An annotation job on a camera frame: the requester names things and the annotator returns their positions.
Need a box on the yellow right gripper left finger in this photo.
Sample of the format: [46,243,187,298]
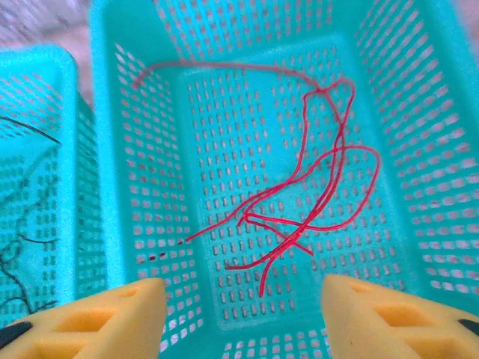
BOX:
[0,277,168,359]

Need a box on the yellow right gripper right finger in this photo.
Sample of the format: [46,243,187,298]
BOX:
[322,273,479,359]

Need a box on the red cable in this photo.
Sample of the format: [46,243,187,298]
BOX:
[257,145,341,298]
[224,78,356,271]
[185,144,382,242]
[130,61,347,135]

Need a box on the teal plastic basket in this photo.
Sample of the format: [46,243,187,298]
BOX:
[88,0,479,359]
[0,44,113,326]

